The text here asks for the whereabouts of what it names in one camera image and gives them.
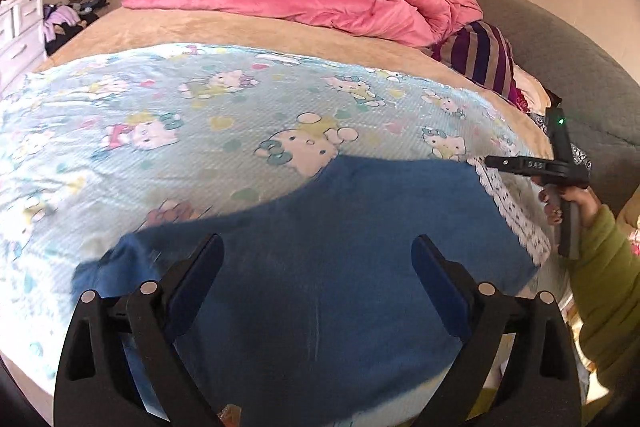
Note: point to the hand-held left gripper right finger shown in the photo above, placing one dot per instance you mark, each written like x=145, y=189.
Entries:
x=440, y=282

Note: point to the white plastic drawer unit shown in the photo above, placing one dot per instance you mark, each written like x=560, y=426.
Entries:
x=20, y=37

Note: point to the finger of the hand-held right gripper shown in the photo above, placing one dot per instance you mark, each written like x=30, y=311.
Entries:
x=505, y=163

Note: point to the blue denim pants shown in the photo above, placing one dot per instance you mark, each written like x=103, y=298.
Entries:
x=325, y=257

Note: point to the beige bed cover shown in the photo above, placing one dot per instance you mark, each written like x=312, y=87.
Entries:
x=200, y=27

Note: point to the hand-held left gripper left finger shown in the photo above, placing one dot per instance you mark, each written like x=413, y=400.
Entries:
x=195, y=282

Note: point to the person's right hand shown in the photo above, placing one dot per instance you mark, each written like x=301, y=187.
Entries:
x=587, y=202

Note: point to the person's right forearm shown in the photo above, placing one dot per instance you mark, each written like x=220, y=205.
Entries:
x=605, y=297

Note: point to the blue patterned cloth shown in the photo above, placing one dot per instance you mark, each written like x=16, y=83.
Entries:
x=577, y=154

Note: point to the purple striped pillow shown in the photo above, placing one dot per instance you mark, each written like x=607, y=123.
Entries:
x=480, y=52

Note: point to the light blue cartoon printed blanket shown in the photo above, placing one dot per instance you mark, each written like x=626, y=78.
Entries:
x=200, y=132

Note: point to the grey padded headboard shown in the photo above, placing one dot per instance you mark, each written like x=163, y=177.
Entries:
x=550, y=57

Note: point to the pile of clothes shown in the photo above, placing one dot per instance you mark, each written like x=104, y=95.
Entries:
x=70, y=17

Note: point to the pink and cream cloth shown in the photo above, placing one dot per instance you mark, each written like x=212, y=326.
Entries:
x=530, y=89

